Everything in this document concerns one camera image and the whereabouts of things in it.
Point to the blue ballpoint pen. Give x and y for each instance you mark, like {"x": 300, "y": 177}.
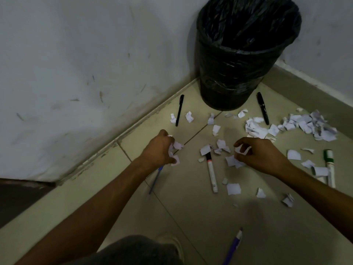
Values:
{"x": 155, "y": 180}

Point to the person's left thumb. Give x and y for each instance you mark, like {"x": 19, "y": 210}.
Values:
{"x": 170, "y": 160}

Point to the white marker with green cap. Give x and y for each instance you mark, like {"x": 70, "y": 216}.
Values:
{"x": 329, "y": 165}

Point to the slim black pen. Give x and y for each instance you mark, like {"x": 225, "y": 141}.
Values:
{"x": 179, "y": 110}

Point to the black bin liner bag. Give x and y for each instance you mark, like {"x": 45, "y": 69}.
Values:
{"x": 248, "y": 38}

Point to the person's right hand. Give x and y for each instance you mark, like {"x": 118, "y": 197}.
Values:
{"x": 264, "y": 157}

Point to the person's right thumb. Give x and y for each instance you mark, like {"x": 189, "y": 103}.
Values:
{"x": 242, "y": 160}

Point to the white paper piece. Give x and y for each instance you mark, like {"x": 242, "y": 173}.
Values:
{"x": 243, "y": 150}
{"x": 178, "y": 145}

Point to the light shoe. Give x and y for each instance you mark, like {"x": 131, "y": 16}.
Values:
{"x": 172, "y": 242}

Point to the thick black marker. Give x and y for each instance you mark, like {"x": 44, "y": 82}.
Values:
{"x": 262, "y": 107}

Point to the purple and white pen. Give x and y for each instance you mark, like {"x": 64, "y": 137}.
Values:
{"x": 233, "y": 247}

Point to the person's left forearm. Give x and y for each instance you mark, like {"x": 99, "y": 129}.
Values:
{"x": 91, "y": 215}

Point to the white marker with black cap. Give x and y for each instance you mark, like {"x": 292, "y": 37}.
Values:
{"x": 211, "y": 173}

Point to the person's right forearm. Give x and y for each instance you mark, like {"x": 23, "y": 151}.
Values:
{"x": 320, "y": 195}

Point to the black plastic waste bin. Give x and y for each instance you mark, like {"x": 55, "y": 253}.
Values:
{"x": 220, "y": 99}

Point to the person's left hand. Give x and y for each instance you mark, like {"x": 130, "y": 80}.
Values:
{"x": 154, "y": 153}

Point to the scattered white paper scraps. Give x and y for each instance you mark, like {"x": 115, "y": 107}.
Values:
{"x": 303, "y": 124}

